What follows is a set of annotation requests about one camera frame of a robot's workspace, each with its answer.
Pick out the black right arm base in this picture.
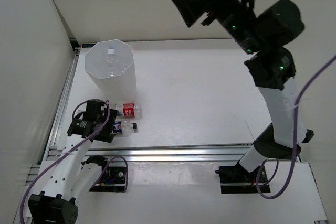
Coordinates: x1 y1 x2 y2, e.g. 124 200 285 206
215 166 258 194

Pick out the red label plastic bottle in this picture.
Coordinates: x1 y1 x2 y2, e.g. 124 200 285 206
115 103 142 118

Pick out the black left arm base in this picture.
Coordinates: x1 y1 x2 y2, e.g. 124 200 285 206
89 166 127 193

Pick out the Pepsi label plastic bottle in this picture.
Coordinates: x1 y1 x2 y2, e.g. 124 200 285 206
113 121 138 137

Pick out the white octagonal plastic bin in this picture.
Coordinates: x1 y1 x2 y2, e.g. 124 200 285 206
85 39 137 103

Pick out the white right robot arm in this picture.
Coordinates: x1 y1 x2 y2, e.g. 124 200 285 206
172 0 314 182

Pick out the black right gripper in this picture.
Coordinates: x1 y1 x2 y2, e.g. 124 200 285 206
167 0 259 55

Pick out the aluminium front rail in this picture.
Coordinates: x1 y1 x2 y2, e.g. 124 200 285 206
84 144 251 162

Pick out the clear unlabelled plastic bottle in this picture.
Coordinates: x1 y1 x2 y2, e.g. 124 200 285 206
106 48 115 77

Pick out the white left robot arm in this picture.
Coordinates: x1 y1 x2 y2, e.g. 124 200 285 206
21 99 117 223

